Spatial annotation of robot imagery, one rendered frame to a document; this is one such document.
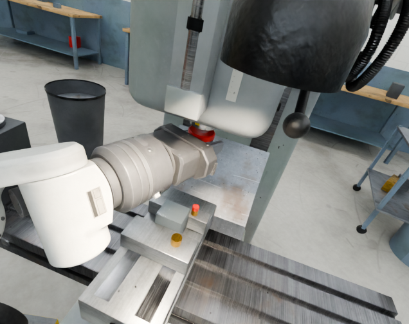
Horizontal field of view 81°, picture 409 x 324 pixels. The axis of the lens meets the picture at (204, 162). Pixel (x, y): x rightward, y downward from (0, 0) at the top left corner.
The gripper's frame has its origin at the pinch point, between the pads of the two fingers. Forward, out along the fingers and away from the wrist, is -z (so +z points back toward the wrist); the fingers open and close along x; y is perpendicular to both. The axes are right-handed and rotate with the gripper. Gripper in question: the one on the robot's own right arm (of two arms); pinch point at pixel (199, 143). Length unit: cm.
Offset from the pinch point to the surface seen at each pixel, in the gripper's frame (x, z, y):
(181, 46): -3.7, 12.4, -16.5
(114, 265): 3.4, 14.5, 24.8
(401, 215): -81, -203, 90
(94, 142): 164, -76, 105
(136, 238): 3.2, 9.6, 20.8
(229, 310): -17.5, 1.3, 31.6
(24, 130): 44.7, 12.3, 15.3
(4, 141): 42.0, 17.3, 15.4
